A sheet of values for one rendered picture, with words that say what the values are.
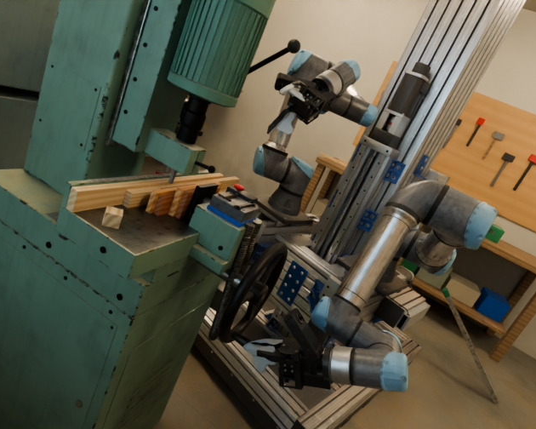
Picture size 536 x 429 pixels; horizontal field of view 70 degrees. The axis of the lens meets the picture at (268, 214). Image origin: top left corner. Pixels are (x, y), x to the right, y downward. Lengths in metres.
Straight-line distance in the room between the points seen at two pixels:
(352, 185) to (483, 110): 2.67
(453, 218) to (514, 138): 3.16
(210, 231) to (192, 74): 0.37
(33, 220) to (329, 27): 3.89
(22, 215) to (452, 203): 1.06
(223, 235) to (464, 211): 0.58
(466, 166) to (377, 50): 1.45
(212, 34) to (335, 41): 3.61
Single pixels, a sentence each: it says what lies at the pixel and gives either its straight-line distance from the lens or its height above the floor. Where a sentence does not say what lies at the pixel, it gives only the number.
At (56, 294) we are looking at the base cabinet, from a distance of 1.09.
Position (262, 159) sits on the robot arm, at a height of 1.00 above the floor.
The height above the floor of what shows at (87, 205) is 0.91.
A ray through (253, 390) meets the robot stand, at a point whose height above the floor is 0.15.
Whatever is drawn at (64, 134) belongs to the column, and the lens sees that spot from 1.15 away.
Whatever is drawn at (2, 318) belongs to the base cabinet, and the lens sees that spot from 1.30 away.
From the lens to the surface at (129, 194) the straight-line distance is 0.96.
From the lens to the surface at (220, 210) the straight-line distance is 0.94.
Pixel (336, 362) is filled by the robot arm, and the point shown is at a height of 0.84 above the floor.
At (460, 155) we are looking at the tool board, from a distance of 4.13.
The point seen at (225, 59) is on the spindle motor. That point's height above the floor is 1.30.
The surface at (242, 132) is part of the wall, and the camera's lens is 4.76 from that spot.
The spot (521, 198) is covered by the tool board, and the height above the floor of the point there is 1.26.
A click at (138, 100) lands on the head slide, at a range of 1.04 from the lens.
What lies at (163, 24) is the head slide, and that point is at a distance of 1.02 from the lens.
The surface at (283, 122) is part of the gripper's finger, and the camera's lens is 1.11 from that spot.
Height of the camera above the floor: 1.29
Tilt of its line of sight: 18 degrees down
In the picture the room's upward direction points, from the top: 24 degrees clockwise
